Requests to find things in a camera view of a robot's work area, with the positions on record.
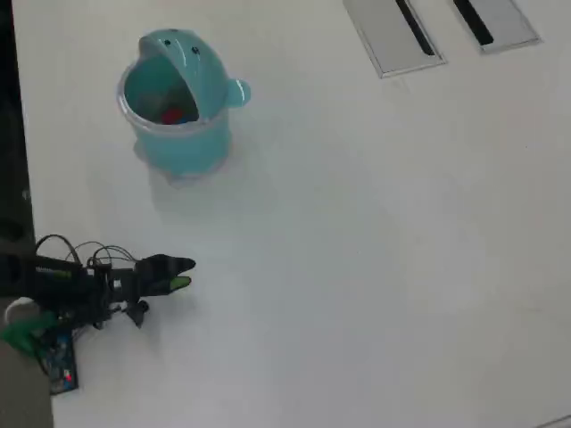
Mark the teal whale-shaped bin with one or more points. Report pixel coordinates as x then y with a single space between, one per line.
187 147

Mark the red lego block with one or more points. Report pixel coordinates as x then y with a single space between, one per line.
171 116

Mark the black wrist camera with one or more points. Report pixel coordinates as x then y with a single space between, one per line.
136 314

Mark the blue controller circuit board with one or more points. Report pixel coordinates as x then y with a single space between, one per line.
62 365

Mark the white round object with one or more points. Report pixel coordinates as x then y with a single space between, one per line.
18 307

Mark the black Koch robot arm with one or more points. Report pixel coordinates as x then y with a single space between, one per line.
53 276

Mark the green table clamp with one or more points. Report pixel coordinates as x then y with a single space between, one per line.
22 332

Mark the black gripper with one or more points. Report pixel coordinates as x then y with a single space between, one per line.
134 281

